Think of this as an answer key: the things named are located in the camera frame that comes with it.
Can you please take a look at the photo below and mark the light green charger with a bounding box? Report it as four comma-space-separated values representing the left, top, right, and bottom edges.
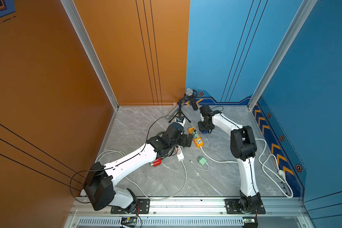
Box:
198, 156, 208, 166

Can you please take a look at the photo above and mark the white strip power cable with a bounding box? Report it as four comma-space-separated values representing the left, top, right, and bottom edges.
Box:
79, 150, 188, 200

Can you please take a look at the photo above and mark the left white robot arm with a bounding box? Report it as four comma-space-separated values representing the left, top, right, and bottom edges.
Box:
83, 123, 193, 213

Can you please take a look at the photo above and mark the yellow power strip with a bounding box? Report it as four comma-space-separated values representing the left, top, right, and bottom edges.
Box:
188, 127, 204, 148

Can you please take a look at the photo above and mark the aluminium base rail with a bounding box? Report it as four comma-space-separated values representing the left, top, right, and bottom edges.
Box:
64, 197, 314, 228

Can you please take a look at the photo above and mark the white power strip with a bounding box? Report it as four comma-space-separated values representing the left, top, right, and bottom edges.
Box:
175, 145, 184, 161

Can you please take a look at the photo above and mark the yellow strip white cable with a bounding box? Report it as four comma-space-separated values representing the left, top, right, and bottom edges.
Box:
199, 138, 294, 199

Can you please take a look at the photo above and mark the black tripod stand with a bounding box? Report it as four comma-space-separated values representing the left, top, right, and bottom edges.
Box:
167, 97, 191, 123

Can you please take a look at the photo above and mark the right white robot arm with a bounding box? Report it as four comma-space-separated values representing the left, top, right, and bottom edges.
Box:
198, 105, 266, 214

